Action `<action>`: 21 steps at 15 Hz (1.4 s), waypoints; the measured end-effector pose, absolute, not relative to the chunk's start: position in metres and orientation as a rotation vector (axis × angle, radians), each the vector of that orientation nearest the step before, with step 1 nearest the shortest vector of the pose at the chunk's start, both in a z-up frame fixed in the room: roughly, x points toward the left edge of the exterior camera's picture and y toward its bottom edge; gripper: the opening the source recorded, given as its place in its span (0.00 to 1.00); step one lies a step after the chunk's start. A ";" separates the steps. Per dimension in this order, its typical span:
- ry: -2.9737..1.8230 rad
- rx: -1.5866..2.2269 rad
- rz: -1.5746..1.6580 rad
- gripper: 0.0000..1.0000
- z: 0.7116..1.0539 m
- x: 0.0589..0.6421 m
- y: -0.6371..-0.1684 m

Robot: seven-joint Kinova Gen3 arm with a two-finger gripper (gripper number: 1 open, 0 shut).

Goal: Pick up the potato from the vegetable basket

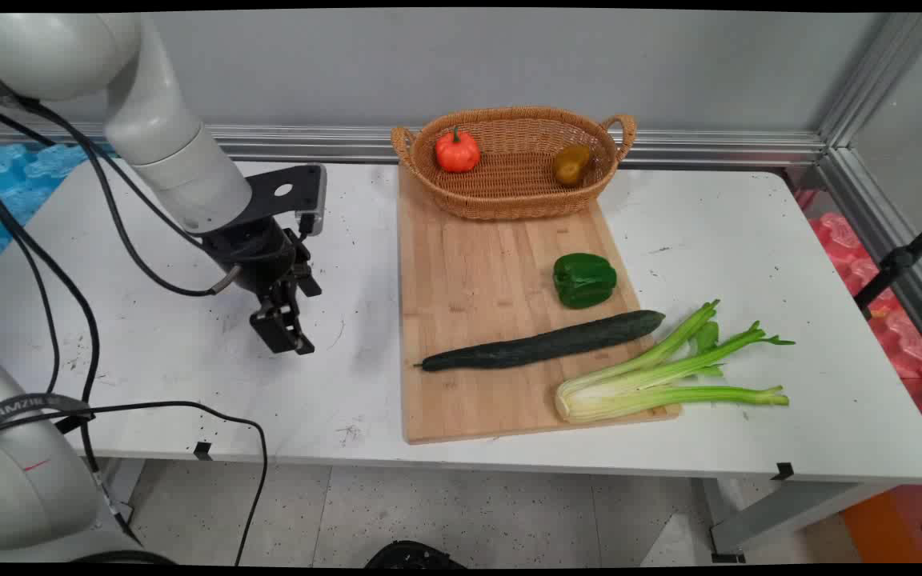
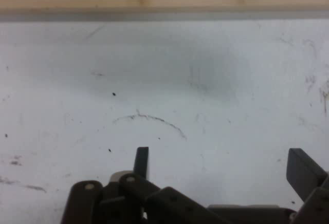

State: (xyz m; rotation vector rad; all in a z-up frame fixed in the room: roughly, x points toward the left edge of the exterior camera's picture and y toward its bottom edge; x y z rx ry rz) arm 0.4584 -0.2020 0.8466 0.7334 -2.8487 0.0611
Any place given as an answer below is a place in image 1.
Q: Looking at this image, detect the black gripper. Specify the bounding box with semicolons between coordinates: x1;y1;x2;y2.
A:
203;214;323;355

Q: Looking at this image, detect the brown toy pear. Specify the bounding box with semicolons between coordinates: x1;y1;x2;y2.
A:
553;144;592;188

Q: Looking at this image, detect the bamboo cutting board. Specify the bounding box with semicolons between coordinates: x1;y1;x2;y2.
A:
397;164;683;446

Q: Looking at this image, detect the orange toy pumpkin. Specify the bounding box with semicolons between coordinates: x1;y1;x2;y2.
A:
435;126;482;174

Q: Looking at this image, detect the dark green cucumber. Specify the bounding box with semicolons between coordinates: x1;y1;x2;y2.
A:
414;310;667;373

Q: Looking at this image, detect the black round floor object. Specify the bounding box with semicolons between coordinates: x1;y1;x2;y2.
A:
365;540;466;569

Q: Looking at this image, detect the green bell pepper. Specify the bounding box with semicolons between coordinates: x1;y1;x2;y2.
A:
552;253;618;310

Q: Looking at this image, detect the blue foam mat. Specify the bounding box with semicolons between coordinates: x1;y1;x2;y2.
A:
0;142;119;282

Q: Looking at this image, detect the green celery bunch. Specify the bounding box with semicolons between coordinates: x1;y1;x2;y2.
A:
554;299;796;425

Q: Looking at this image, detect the grey table leg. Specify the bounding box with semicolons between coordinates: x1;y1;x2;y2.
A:
701;478;902;562

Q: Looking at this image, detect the black tripod stand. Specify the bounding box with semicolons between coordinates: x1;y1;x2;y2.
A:
853;206;922;321

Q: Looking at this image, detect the red foam mat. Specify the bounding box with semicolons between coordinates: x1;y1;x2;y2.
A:
796;188;922;449

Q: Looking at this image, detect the orange floor panel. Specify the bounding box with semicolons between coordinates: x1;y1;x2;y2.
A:
841;488;922;565

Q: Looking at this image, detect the black looping cable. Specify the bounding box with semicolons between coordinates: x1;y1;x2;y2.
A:
0;400;270;567

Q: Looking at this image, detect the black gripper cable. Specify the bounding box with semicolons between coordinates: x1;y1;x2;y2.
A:
0;96;243;298

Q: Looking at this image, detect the black cable with white label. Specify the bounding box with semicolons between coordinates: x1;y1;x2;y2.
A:
0;148;122;529

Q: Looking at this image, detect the wicker basket with handles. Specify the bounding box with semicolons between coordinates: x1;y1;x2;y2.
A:
391;106;638;222

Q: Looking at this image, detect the grey SAMZHE velcro strap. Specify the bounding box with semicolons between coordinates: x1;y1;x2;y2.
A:
0;394;96;441

